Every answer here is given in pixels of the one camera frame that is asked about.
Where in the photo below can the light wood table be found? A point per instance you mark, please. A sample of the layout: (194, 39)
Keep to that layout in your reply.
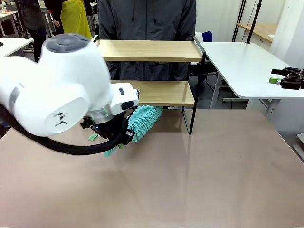
(259, 29)

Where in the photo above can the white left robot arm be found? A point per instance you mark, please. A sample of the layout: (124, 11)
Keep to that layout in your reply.
(59, 83)

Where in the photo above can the grey metal frame rail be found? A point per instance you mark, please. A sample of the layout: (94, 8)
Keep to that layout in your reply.
(299, 147)

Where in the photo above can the two-tier wood metal shelf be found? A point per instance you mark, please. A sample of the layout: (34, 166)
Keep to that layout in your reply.
(154, 53)

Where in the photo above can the black tripod stand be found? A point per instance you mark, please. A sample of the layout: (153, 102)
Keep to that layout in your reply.
(238, 21)

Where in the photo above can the person in grey jacket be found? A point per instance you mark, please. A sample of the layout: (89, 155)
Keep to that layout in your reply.
(147, 19)

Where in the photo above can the black pole stand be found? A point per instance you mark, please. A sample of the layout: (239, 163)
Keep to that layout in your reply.
(254, 22)

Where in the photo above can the person in yellow apron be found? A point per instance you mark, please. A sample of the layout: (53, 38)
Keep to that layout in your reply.
(76, 19)

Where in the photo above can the grey background workbench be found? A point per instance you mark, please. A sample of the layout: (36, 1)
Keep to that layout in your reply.
(7, 16)

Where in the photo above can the blue chair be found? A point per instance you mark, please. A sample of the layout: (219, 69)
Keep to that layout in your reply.
(207, 36)

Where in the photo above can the person in dark clothes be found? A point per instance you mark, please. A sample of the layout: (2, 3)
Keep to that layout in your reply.
(35, 14)

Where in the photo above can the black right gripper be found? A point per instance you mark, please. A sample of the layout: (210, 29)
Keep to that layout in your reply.
(302, 79)

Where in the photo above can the large white table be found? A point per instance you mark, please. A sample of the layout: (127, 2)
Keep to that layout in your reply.
(237, 66)

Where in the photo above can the teal chenille duster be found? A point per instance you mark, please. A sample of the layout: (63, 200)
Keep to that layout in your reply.
(142, 121)

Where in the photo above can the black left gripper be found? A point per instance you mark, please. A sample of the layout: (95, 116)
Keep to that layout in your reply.
(107, 128)

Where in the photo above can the black chair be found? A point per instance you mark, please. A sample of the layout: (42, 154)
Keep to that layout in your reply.
(204, 70)

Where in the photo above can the small white table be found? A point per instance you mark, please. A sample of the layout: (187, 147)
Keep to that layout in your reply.
(14, 45)

